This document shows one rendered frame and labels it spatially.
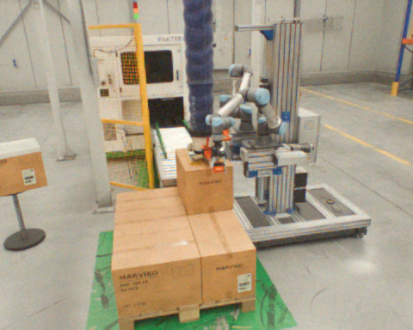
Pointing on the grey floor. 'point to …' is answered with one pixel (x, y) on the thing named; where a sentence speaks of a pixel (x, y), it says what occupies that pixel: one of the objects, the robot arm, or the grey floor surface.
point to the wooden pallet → (188, 311)
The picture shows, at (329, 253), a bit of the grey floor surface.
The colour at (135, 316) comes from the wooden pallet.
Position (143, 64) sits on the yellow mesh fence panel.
